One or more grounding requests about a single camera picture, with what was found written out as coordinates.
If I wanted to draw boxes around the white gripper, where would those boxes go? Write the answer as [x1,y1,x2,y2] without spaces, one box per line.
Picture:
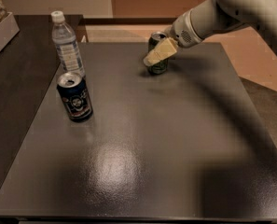
[143,10,203,66]

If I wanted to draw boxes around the green soda can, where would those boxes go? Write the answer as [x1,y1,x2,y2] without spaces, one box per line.
[147,32,168,75]

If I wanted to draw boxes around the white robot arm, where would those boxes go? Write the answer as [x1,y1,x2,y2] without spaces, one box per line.
[144,0,277,66]

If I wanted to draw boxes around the dark blue soda can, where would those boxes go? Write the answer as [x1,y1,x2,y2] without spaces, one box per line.
[57,72,92,122]

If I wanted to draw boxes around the clear plastic water bottle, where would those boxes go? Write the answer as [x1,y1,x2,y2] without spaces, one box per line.
[51,11,85,77]

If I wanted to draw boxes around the white box at left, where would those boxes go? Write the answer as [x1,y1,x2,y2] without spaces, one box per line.
[0,12,20,52]

